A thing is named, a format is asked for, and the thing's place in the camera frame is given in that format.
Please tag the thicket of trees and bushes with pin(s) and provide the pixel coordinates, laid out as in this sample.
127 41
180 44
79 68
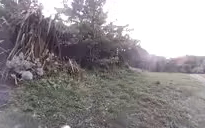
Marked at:
86 40

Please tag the green grass slope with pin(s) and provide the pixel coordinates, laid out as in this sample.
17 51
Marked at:
123 96

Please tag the robot's own part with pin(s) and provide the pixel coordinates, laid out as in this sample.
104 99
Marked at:
66 126

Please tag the pile of pale rubble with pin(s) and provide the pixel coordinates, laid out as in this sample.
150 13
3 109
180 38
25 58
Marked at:
23 65

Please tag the distant buildings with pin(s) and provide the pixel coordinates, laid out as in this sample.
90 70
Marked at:
193 63

